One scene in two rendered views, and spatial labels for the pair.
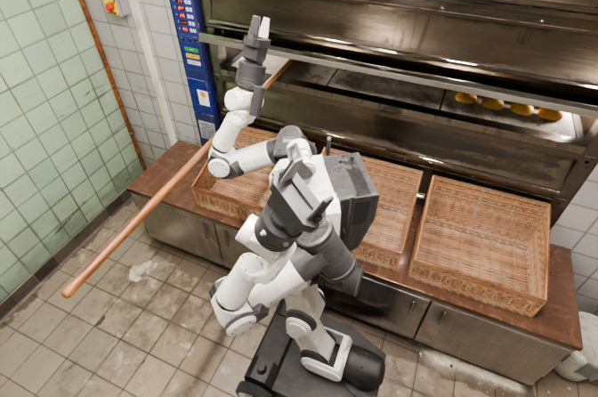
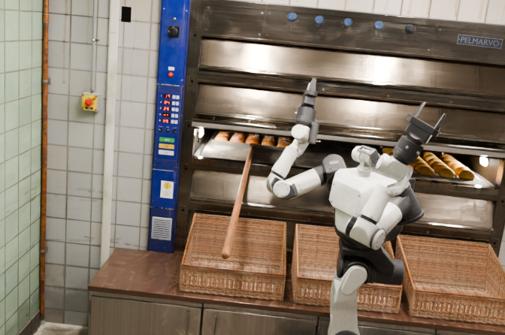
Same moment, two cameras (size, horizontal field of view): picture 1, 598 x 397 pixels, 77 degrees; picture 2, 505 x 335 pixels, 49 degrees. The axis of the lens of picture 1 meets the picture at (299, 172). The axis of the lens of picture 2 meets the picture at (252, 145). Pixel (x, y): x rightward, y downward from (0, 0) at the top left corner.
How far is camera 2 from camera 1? 175 cm
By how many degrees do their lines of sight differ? 35
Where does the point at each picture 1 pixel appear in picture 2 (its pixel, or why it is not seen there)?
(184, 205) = (166, 292)
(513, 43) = (436, 117)
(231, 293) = (377, 206)
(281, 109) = (252, 191)
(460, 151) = not seen: hidden behind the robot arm
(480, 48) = not seen: hidden behind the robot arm
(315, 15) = (292, 105)
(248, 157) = (303, 179)
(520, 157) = (458, 206)
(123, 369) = not seen: outside the picture
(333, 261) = (414, 202)
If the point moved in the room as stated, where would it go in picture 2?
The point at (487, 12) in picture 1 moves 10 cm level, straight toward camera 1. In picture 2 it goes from (417, 98) to (420, 100)
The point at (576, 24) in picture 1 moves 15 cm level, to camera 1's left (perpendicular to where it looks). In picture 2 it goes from (470, 104) to (449, 102)
